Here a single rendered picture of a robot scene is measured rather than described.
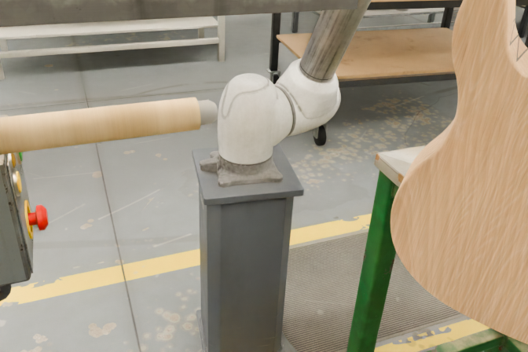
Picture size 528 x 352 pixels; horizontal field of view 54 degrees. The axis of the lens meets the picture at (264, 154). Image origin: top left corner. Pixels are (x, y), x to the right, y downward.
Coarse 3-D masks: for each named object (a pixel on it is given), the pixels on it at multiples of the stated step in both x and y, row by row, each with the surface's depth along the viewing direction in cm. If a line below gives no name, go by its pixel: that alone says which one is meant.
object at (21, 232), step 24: (0, 168) 66; (0, 192) 67; (24, 192) 80; (0, 216) 69; (24, 216) 75; (0, 240) 70; (24, 240) 72; (0, 264) 72; (24, 264) 73; (0, 288) 79
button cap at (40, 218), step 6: (36, 210) 78; (42, 210) 79; (30, 216) 78; (36, 216) 78; (42, 216) 78; (30, 222) 78; (36, 222) 79; (42, 222) 78; (48, 222) 80; (42, 228) 79
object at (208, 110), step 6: (198, 102) 50; (204, 102) 50; (210, 102) 50; (204, 108) 50; (210, 108) 50; (216, 108) 50; (204, 114) 50; (210, 114) 50; (216, 114) 50; (204, 120) 50; (210, 120) 50
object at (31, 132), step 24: (0, 120) 44; (24, 120) 44; (48, 120) 45; (72, 120) 45; (96, 120) 46; (120, 120) 47; (144, 120) 47; (168, 120) 48; (192, 120) 49; (0, 144) 43; (24, 144) 44; (48, 144) 45; (72, 144) 46
